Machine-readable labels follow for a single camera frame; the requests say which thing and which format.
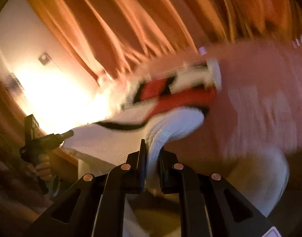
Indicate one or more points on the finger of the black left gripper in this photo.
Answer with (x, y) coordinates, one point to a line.
(60, 138)

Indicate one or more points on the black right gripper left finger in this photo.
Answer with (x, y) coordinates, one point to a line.
(94, 206)

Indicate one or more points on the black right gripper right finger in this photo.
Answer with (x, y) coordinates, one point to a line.
(210, 205)

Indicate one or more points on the white red black knit sweater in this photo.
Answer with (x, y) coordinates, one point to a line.
(156, 121)

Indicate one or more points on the person's left hand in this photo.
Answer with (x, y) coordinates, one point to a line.
(42, 169)

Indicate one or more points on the pink blanket with white bows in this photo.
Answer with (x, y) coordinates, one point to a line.
(254, 121)

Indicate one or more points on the orange satin curtain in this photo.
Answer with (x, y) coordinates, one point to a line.
(113, 37)

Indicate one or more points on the white wall outlet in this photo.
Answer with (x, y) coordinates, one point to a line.
(44, 59)

